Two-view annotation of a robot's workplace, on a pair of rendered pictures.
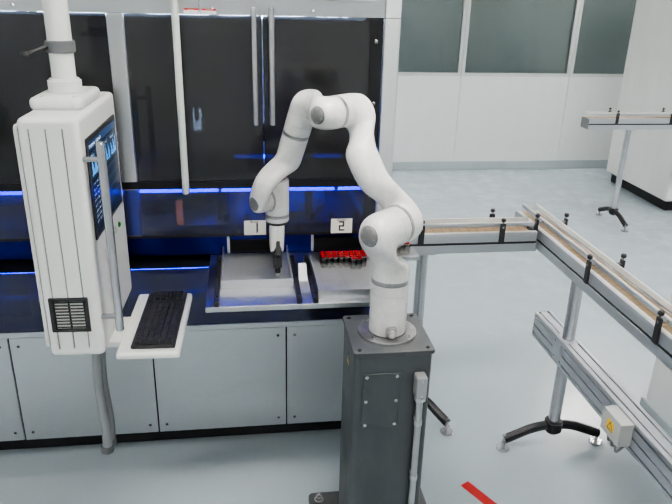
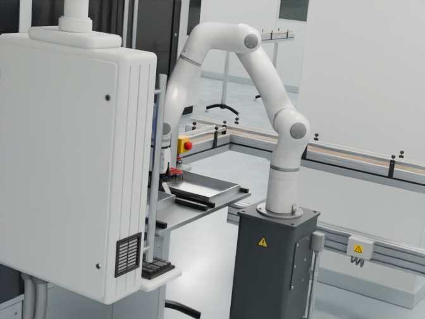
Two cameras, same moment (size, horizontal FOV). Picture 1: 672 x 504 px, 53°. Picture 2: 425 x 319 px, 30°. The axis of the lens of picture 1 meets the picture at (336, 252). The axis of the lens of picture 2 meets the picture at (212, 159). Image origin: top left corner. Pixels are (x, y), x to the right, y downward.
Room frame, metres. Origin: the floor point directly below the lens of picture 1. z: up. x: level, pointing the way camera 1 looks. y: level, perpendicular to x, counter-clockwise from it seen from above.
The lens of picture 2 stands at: (0.29, 2.44, 1.83)
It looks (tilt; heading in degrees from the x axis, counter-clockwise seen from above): 14 degrees down; 308
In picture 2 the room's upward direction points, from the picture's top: 5 degrees clockwise
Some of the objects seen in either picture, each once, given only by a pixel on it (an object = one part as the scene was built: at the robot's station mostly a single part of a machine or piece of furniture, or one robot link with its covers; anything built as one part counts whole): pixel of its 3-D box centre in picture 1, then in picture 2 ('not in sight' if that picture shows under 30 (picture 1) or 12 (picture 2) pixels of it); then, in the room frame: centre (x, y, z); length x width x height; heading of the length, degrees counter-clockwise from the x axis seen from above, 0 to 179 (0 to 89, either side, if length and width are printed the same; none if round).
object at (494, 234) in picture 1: (457, 231); (185, 143); (2.75, -0.53, 0.92); 0.69 x 0.16 x 0.16; 98
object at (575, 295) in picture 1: (564, 356); not in sight; (2.50, -0.99, 0.46); 0.09 x 0.09 x 0.77; 8
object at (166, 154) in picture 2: (277, 233); (158, 156); (2.27, 0.21, 1.07); 0.10 x 0.08 x 0.11; 8
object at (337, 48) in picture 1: (322, 101); (148, 35); (2.51, 0.06, 1.50); 0.43 x 0.01 x 0.59; 98
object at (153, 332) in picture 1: (161, 316); (116, 254); (2.08, 0.60, 0.82); 0.40 x 0.14 x 0.02; 6
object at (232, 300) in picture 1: (301, 278); (159, 198); (2.33, 0.13, 0.87); 0.70 x 0.48 x 0.02; 98
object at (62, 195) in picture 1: (80, 213); (69, 158); (2.08, 0.84, 1.19); 0.50 x 0.19 x 0.78; 6
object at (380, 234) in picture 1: (385, 247); (289, 140); (1.91, -0.15, 1.16); 0.19 x 0.12 x 0.24; 139
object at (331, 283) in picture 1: (348, 274); (190, 185); (2.31, -0.05, 0.90); 0.34 x 0.26 x 0.04; 8
